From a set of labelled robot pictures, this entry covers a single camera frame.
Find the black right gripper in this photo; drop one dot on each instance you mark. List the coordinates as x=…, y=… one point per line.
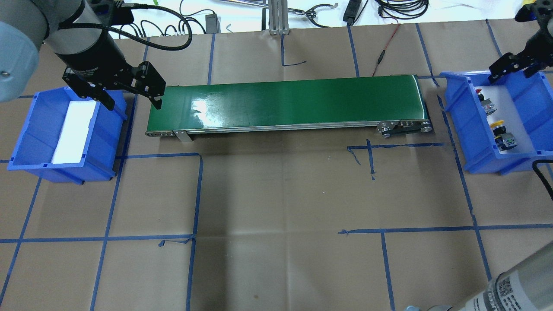
x=518, y=62

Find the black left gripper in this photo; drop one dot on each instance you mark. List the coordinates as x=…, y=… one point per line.
x=91, y=55

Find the red mushroom push button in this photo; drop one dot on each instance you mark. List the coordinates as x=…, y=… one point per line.
x=487, y=105

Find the yellow mushroom push button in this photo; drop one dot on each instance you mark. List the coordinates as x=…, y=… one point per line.
x=504, y=140

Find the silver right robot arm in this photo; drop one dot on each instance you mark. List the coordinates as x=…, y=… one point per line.
x=528, y=285

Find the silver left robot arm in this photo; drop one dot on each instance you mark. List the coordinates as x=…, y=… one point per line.
x=75, y=34

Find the blue right storage bin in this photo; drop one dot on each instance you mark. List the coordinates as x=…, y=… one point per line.
x=533, y=100

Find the blue storage bin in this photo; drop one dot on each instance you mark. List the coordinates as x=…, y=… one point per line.
x=533, y=100
x=40, y=133

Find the white foam pad right bin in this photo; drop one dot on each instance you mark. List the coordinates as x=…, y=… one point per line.
x=507, y=111

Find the white foam pad bin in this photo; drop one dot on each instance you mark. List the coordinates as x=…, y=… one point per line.
x=74, y=133
x=507, y=111

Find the white foam pad left bin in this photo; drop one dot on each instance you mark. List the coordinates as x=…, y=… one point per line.
x=74, y=133

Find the blue left storage bin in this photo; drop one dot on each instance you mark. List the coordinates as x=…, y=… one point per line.
x=40, y=133

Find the green conveyor belt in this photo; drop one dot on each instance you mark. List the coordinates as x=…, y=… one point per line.
x=394, y=105

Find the aluminium frame post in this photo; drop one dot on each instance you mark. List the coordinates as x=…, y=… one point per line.
x=278, y=17

